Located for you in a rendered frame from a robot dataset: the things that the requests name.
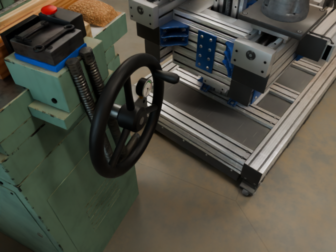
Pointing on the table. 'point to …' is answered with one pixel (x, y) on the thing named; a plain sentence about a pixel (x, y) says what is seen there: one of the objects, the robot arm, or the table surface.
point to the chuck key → (33, 32)
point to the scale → (11, 6)
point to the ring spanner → (53, 38)
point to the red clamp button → (49, 9)
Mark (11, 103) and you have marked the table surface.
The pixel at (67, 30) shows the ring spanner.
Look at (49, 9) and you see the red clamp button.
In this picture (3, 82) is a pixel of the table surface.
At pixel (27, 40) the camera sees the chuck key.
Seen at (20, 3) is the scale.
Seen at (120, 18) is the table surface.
